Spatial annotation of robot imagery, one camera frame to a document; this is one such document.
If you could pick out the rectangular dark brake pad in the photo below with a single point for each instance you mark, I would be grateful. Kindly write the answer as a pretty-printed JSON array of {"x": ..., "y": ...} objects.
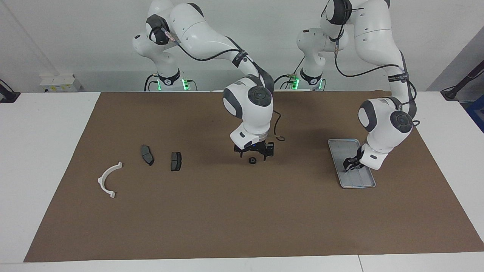
[{"x": 176, "y": 161}]

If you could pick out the black desk clamp mount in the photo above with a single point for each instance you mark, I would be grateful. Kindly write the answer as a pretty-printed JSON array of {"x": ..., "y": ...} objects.
[{"x": 9, "y": 96}]

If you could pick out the white power box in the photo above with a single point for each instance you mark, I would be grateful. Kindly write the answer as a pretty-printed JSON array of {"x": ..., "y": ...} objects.
[{"x": 60, "y": 81}]

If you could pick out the white semicircular plastic bracket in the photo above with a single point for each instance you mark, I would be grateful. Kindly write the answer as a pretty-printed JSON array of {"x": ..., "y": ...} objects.
[{"x": 101, "y": 181}]

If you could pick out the brown paper table mat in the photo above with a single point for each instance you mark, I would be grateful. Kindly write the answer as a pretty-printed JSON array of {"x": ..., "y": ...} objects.
[{"x": 242, "y": 211}]

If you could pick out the black angled stand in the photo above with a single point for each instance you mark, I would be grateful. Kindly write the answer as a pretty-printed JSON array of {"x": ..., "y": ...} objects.
[{"x": 452, "y": 92}]

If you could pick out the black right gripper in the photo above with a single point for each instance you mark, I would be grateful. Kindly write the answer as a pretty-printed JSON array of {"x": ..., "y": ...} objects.
[{"x": 255, "y": 147}]

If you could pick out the silver metal tray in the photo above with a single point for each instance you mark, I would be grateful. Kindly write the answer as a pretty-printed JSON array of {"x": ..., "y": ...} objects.
[{"x": 338, "y": 149}]

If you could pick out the large black bearing gear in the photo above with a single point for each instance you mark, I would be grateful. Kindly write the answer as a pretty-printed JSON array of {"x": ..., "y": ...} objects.
[{"x": 252, "y": 160}]

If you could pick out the blue plastic crate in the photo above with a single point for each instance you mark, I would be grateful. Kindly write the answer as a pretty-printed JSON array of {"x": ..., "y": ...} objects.
[{"x": 478, "y": 117}]

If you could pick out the curved dark brake pad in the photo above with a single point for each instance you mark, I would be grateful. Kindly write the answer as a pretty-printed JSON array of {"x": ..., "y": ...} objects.
[{"x": 147, "y": 155}]

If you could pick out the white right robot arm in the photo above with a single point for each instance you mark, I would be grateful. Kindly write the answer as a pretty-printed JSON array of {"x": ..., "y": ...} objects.
[{"x": 249, "y": 109}]

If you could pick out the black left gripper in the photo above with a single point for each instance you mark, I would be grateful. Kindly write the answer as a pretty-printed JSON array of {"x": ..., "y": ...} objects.
[{"x": 359, "y": 156}]

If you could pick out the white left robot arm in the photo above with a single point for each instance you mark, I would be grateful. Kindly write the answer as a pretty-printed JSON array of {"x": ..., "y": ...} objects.
[{"x": 382, "y": 121}]

